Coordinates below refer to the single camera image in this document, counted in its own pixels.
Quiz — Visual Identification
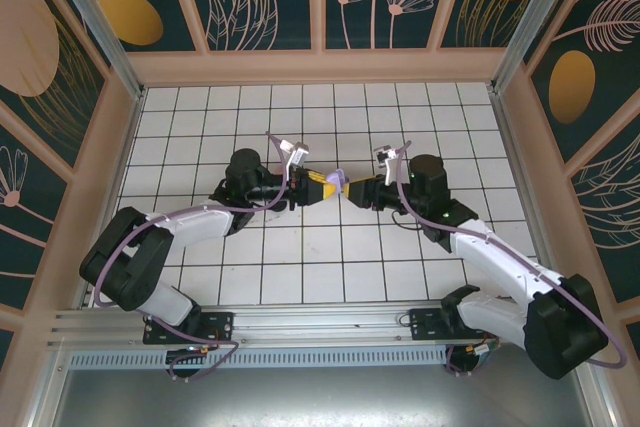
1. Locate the purple earbud charging case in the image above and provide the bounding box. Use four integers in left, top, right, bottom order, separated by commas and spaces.
327, 167, 352, 194

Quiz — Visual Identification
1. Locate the grey slotted cable duct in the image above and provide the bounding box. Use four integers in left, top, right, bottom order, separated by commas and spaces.
67, 346, 451, 372

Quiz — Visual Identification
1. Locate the aluminium corner post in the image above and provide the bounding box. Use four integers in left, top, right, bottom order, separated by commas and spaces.
40, 0, 147, 101
491, 0, 599, 96

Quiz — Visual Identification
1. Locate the dark panel with pink leaves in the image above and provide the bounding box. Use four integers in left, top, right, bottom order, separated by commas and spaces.
569, 138, 640, 304

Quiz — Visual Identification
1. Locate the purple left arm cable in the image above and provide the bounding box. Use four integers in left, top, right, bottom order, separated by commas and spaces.
92, 131, 292, 382

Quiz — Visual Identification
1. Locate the grey metal base sheet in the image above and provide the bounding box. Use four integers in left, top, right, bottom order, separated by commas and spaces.
49, 366, 601, 427

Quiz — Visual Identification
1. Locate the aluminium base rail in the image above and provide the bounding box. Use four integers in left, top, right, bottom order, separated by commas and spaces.
47, 302, 599, 351

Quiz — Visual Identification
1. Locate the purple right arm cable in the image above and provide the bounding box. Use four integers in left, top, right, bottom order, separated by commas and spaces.
392, 141, 629, 378

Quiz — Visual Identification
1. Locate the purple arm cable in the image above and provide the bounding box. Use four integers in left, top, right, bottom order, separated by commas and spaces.
92, 131, 292, 382
392, 141, 629, 378

